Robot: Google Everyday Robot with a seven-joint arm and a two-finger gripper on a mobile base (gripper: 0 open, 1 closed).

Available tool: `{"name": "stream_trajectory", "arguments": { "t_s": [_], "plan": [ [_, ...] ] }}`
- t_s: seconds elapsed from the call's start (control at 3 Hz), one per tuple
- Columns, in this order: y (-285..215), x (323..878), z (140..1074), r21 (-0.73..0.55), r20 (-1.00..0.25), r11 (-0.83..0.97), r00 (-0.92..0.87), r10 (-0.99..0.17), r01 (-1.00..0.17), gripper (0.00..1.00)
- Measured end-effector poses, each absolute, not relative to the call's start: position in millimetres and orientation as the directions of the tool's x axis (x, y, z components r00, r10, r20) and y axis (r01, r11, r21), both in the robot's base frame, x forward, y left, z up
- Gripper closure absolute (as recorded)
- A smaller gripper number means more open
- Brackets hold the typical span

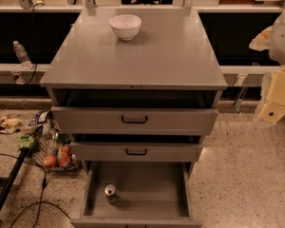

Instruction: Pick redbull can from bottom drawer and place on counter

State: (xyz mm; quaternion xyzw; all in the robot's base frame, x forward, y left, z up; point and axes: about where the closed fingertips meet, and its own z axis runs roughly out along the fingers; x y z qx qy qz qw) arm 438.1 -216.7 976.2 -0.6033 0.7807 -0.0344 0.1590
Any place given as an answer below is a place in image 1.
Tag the grey open bottom drawer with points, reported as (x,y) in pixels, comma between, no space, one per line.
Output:
(150,195)

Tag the white ceramic bowl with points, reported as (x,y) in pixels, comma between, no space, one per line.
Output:
(126,26)

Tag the wire basket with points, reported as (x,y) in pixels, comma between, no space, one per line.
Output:
(48,140)

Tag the yellow snack packets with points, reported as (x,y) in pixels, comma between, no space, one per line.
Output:
(9,125)

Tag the metal bracket clamp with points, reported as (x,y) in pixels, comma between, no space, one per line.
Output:
(242,89)

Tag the grey middle drawer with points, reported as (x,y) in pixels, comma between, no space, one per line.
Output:
(135,152)

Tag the grey top drawer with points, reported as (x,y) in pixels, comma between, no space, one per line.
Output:
(128,121)

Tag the grey drawer cabinet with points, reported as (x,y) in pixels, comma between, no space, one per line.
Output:
(170,52)

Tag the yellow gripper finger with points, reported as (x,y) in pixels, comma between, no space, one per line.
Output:
(271,108)
(261,41)

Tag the black pole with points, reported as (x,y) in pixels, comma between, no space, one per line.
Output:
(12,176)

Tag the red apple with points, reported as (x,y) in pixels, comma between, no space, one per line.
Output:
(49,161)

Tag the silver redbull can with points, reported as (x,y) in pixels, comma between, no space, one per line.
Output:
(111,193)

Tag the red snack bag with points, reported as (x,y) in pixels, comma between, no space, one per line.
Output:
(64,156)

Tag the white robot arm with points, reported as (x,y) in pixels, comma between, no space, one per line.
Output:
(277,41)

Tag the green snack bag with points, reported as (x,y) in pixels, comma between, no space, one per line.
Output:
(26,141)

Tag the clear plastic water bottle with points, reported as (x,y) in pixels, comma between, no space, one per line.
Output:
(22,56)

